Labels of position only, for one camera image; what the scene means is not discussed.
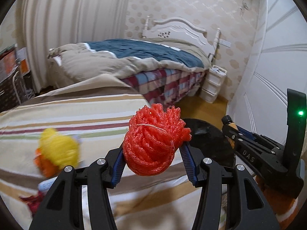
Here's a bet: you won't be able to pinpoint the white wardrobe doors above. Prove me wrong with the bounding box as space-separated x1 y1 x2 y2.
227 0 307 149

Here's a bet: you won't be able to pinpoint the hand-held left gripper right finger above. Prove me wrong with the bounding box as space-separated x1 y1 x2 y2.
180 144 281 230

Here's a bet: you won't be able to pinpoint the dark red mesh net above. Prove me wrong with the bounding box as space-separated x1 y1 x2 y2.
19 190 48 215

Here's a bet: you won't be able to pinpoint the air conditioner cable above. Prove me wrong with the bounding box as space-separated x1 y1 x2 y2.
240 0 252 12

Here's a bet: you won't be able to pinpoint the trash bin black bag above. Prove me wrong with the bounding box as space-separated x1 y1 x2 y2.
182 118 237 169

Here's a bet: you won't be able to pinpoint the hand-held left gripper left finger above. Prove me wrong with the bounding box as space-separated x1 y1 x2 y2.
29 146 125 230

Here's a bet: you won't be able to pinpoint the orange white cardboard box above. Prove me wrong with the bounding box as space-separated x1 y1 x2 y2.
18 48 30 75
0 51 18 78

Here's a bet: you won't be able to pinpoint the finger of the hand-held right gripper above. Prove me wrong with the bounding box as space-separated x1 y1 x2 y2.
222 123 243 146
236 126 286 153

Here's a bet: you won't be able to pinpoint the white wooden headboard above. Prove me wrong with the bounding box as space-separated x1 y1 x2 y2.
141 16 221 53

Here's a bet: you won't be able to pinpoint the yellow foam net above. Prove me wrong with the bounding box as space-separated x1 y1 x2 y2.
38 128 79 168

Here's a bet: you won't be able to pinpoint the white plastic drawer unit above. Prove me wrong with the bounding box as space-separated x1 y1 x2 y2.
201 65 226 103

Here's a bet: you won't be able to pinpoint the brown bottle gold label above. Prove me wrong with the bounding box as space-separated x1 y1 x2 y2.
221 115 239 135

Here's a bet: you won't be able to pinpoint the plaid bed sheet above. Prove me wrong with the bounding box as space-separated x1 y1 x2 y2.
120 67 207 109

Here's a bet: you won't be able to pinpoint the white tube rail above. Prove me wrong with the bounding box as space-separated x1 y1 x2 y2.
13 72 26 101

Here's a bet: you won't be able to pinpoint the person's right forearm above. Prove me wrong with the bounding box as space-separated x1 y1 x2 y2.
254 177 301 230

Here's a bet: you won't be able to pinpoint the red foam net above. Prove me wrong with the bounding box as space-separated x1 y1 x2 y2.
122 103 192 176

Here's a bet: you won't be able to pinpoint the beige teal quilt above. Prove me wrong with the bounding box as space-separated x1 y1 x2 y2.
47 39 211 82

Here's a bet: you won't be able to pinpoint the striped tablecloth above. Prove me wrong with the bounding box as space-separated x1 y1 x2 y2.
0 74 228 230

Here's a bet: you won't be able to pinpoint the cream striped curtain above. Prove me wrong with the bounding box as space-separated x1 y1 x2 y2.
21 0 131 89

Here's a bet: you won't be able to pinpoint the orange foil wrapper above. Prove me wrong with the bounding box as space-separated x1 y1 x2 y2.
35 149 60 179

